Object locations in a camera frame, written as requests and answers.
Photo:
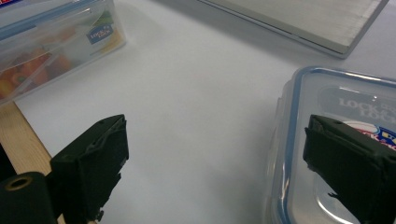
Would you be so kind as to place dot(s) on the white table mat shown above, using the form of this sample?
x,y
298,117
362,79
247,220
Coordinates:
x,y
193,109

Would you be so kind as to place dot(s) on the large clear food container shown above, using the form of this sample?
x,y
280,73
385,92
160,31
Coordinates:
x,y
46,46

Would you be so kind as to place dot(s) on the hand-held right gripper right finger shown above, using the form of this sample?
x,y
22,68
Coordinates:
x,y
355,168

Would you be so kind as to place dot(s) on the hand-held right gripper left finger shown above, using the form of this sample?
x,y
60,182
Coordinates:
x,y
90,168

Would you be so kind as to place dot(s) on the small clear food container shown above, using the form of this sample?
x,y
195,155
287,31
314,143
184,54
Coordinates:
x,y
311,93

